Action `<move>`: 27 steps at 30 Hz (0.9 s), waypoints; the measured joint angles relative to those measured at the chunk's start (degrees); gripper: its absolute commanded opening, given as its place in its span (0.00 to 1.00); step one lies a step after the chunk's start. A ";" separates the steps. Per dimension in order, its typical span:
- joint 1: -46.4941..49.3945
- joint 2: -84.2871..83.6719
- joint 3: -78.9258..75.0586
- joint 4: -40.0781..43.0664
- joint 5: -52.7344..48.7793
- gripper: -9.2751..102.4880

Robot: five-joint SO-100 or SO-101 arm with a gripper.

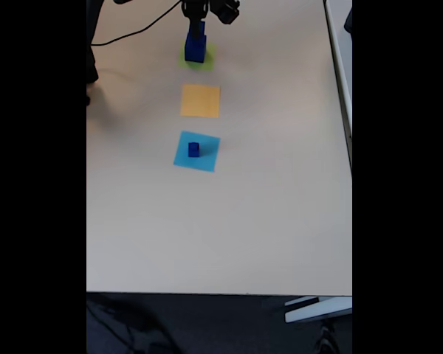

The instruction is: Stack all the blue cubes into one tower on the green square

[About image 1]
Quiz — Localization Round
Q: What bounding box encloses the orange paper square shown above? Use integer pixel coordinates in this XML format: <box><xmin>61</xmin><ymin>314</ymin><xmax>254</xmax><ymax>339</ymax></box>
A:
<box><xmin>180</xmin><ymin>83</ymin><xmax>222</xmax><ymax>119</ymax></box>

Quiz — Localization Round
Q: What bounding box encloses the light blue paper square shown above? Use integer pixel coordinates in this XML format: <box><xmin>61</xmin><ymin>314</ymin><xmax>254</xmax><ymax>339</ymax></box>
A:
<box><xmin>173</xmin><ymin>129</ymin><xmax>222</xmax><ymax>173</ymax></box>

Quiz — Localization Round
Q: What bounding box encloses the large blue cube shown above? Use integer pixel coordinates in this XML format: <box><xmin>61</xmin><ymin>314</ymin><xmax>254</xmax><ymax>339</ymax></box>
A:
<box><xmin>184</xmin><ymin>33</ymin><xmax>208</xmax><ymax>64</ymax></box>

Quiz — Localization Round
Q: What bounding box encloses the green paper square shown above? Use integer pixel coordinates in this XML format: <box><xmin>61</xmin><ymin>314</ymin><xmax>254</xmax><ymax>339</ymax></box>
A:
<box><xmin>177</xmin><ymin>42</ymin><xmax>217</xmax><ymax>72</ymax></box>

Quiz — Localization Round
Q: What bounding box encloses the small blue cube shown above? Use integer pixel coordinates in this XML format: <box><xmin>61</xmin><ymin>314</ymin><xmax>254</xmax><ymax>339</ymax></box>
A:
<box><xmin>188</xmin><ymin>20</ymin><xmax>207</xmax><ymax>38</ymax></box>

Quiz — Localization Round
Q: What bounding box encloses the white table leg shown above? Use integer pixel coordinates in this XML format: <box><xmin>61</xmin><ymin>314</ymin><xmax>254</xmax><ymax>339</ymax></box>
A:
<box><xmin>284</xmin><ymin>296</ymin><xmax>353</xmax><ymax>325</ymax></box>

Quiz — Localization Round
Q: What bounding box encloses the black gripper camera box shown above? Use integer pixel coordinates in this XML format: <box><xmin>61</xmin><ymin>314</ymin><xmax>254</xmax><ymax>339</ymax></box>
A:
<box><xmin>210</xmin><ymin>0</ymin><xmax>241</xmax><ymax>26</ymax></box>

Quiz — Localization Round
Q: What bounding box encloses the white side table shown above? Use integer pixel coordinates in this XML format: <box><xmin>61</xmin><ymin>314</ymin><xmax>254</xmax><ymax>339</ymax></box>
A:
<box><xmin>323</xmin><ymin>0</ymin><xmax>353</xmax><ymax>174</ymax></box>

